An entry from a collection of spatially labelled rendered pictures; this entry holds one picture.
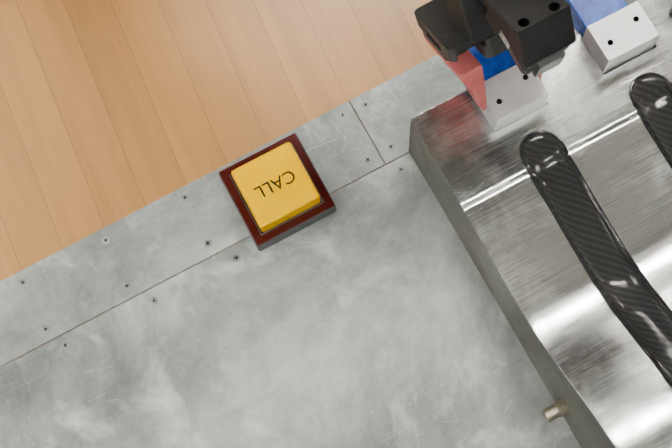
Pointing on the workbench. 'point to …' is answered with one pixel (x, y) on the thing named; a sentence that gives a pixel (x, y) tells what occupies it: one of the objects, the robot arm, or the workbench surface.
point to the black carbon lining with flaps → (623, 293)
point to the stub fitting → (556, 410)
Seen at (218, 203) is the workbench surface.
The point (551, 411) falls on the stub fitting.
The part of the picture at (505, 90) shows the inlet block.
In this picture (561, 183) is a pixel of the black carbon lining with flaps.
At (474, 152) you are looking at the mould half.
